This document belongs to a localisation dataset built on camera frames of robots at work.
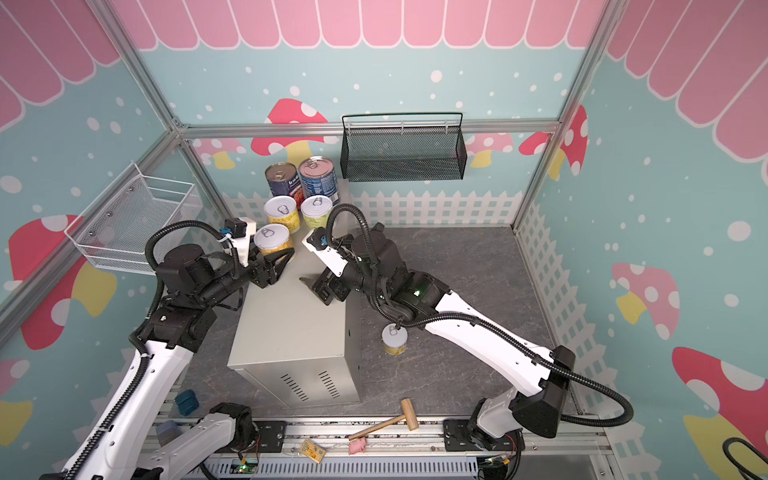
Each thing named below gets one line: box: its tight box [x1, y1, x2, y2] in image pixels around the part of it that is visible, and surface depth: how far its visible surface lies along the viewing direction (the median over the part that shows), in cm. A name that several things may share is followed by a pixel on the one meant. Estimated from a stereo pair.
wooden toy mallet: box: [348, 398, 419, 441], surface depth 78 cm
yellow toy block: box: [300, 439, 326, 463], surface depth 73 cm
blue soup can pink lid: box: [298, 156, 340, 206], surface depth 73 cm
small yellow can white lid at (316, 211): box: [300, 195, 333, 230], surface depth 71 cm
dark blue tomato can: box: [265, 162, 304, 211], surface depth 72 cm
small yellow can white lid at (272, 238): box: [254, 224, 293, 256], surface depth 65 cm
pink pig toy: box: [349, 437, 367, 455], surface depth 74 cm
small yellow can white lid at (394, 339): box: [381, 323, 408, 356], surface depth 87 cm
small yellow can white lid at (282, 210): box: [264, 195, 301, 234], surface depth 71 cm
